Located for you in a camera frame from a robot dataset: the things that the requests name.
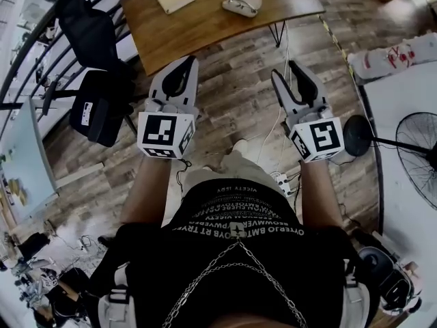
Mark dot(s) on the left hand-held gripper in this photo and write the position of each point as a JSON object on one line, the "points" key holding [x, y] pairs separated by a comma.
{"points": [[157, 133]]}

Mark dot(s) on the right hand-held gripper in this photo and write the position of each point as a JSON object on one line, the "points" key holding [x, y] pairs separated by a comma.
{"points": [[322, 137]]}

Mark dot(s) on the thin-framed glasses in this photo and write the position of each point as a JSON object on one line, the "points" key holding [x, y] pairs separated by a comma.
{"points": [[243, 6]]}

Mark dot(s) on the person's right forearm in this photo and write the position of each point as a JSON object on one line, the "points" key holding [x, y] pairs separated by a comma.
{"points": [[319, 193]]}

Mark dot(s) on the person's left forearm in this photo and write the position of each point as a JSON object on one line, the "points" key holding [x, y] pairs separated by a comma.
{"points": [[150, 190]]}

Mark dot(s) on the black hairpin table leg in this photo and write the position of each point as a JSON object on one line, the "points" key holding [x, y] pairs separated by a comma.
{"points": [[277, 34]]}

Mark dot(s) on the yellow black striped floor tape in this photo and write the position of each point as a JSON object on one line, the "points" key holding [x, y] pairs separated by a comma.
{"points": [[336, 43]]}

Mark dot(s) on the black standing fan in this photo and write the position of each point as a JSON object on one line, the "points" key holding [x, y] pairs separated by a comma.
{"points": [[356, 135]]}

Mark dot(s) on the person's white shoe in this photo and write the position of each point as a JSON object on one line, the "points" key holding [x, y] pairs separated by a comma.
{"points": [[240, 145]]}

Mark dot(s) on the white red-printed plastic bag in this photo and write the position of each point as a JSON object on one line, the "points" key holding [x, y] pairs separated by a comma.
{"points": [[382, 61]]}

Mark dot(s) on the black office chair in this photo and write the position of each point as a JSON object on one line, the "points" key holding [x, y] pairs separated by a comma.
{"points": [[92, 43]]}

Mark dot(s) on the white power strip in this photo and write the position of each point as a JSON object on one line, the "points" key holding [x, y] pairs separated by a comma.
{"points": [[282, 184]]}

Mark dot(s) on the person's beige shorts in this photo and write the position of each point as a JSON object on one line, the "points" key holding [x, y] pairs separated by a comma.
{"points": [[239, 166]]}

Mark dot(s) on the black metal railing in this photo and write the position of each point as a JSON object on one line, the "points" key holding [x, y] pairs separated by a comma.
{"points": [[32, 34]]}

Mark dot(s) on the pale glass panel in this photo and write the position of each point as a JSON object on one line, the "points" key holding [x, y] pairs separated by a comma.
{"points": [[25, 162]]}

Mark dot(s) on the black white round appliance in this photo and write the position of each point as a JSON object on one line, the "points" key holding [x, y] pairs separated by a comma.
{"points": [[392, 285]]}

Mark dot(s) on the person's black printed shirt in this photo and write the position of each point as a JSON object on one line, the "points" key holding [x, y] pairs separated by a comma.
{"points": [[239, 302]]}

